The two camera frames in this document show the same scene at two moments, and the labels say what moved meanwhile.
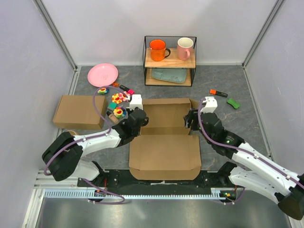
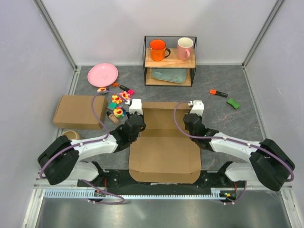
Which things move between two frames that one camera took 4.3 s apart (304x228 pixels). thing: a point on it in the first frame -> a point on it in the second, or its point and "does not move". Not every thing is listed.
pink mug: x=184 y=45 does not move
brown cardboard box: x=165 y=149 does not move
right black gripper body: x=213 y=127 -> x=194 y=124
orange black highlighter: x=213 y=91 does not move
